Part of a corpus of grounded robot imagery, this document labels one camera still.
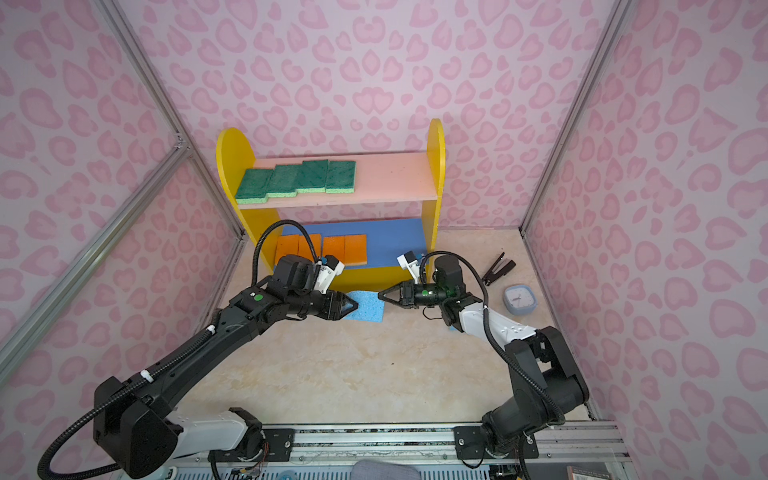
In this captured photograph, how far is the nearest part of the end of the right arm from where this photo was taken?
2.36 feet

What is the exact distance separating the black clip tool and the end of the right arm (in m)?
0.37

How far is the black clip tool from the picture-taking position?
1045mm

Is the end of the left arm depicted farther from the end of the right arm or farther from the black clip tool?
the black clip tool
